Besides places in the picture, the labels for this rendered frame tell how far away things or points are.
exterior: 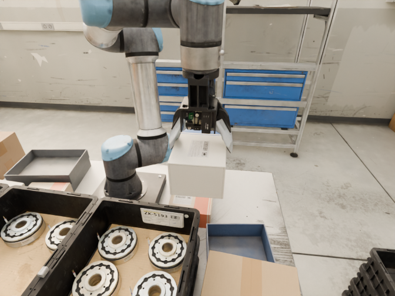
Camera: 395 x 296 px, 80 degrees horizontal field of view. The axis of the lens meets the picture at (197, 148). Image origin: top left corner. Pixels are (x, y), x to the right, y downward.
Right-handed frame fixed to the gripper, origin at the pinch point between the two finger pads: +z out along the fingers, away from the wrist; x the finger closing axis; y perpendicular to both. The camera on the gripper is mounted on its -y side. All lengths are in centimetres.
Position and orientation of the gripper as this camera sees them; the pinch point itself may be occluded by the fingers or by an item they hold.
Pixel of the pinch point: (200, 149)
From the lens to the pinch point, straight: 57.4
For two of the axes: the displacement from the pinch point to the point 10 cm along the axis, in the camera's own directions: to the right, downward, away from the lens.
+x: 9.9, 0.6, -0.9
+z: 0.0, 8.4, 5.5
